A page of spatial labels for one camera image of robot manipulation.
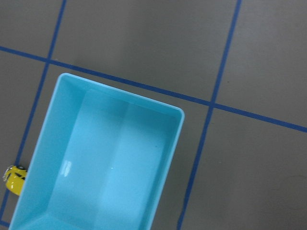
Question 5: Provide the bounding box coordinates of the yellow beetle toy car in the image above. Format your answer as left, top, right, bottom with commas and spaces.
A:
3, 165, 27, 196

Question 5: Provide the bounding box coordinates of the light blue plastic bin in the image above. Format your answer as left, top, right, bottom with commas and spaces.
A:
10, 73, 185, 230

